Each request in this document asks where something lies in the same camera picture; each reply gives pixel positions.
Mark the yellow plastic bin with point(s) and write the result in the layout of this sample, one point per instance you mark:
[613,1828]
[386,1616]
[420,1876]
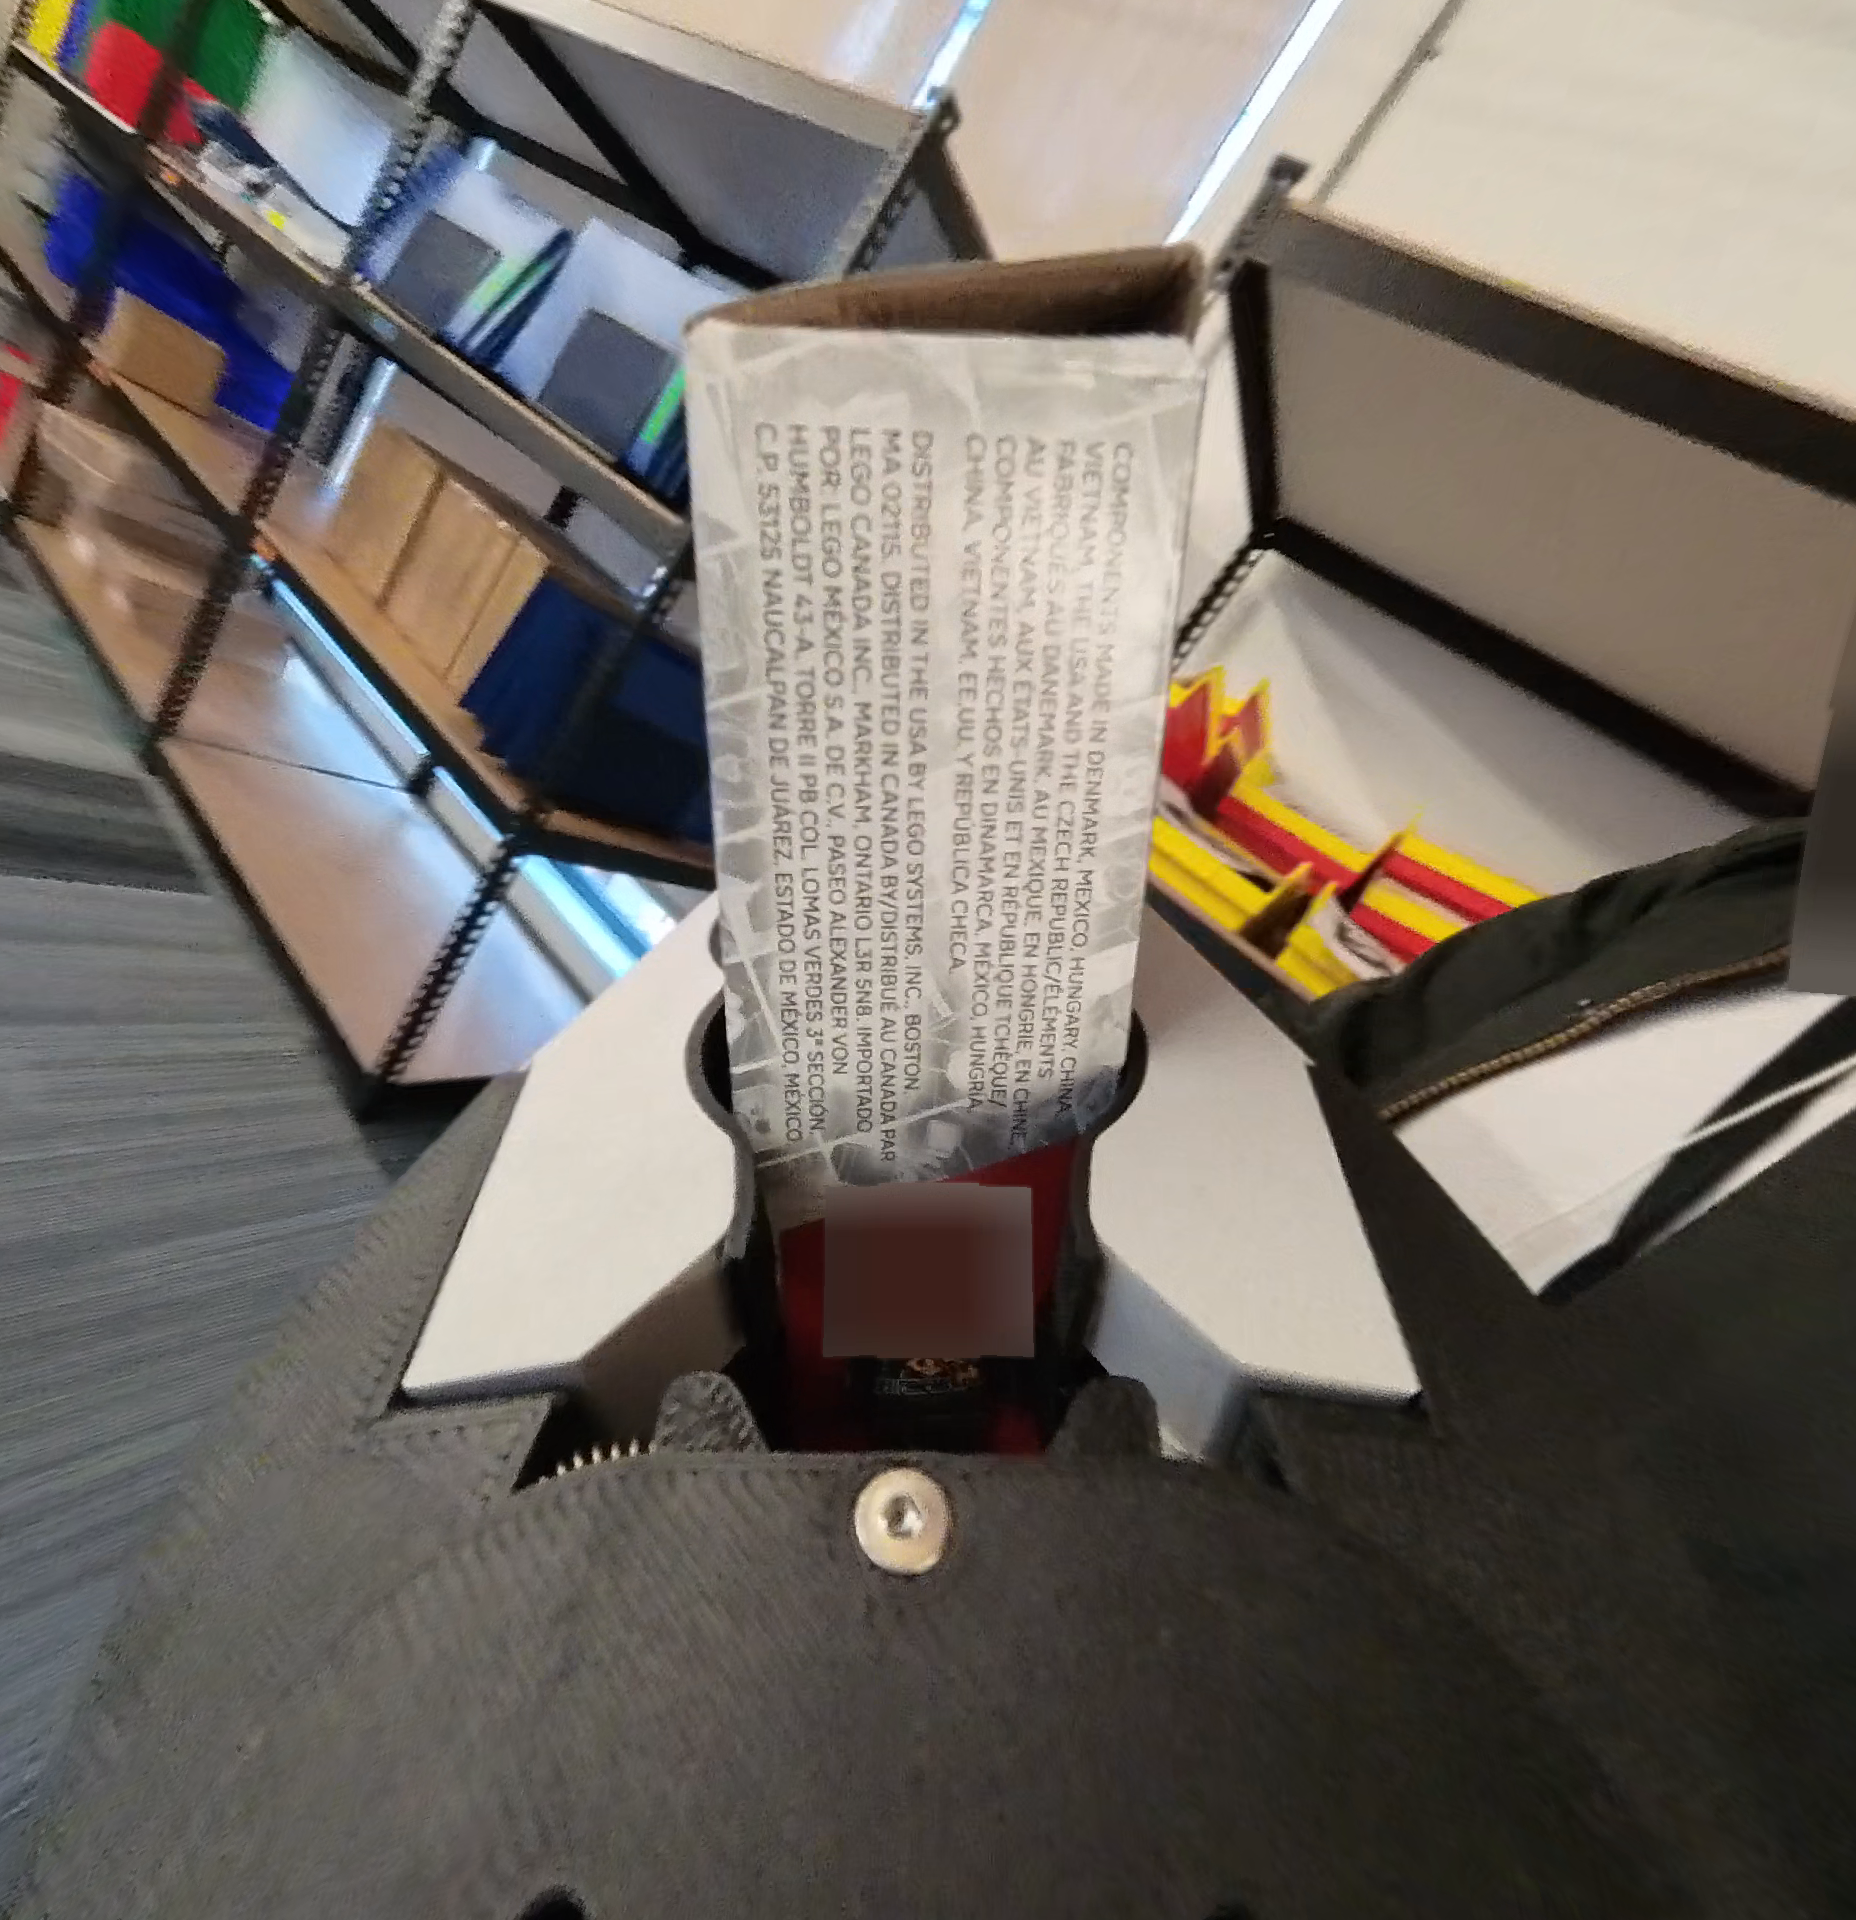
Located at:
[1199,864]

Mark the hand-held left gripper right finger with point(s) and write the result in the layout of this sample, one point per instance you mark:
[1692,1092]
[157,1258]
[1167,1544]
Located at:
[1243,1245]

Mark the red plastic bin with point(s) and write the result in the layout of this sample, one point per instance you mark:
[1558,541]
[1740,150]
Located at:
[1319,833]

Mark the row of brown cardboard boxes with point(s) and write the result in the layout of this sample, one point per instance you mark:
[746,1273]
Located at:
[434,554]

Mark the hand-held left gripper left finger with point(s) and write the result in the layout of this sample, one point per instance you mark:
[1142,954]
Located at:
[566,1245]

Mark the small superhero toy box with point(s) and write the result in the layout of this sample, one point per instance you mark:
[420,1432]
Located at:
[929,677]

